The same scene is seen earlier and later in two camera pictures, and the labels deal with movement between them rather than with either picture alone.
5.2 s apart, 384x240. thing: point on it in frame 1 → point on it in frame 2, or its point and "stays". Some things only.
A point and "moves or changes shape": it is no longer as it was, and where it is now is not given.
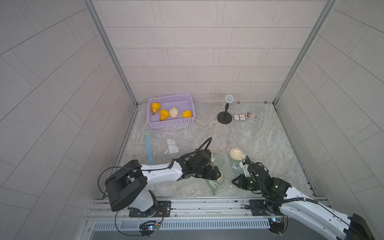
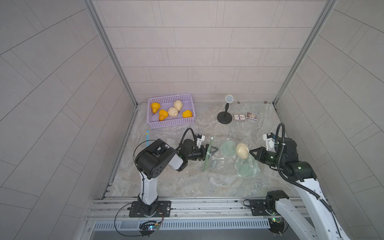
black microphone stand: [225, 117] stays
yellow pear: [155, 106] stays
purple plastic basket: [182, 102] stays
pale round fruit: [220, 179] → [178, 104]
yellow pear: [187, 114] stays
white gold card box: [239, 117] stays
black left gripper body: [206, 173] → [197, 154]
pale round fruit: [173, 112] stays
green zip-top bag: [228, 162] moves or changes shape
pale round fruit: [236, 154] → [242, 151]
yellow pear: [164, 114] stays
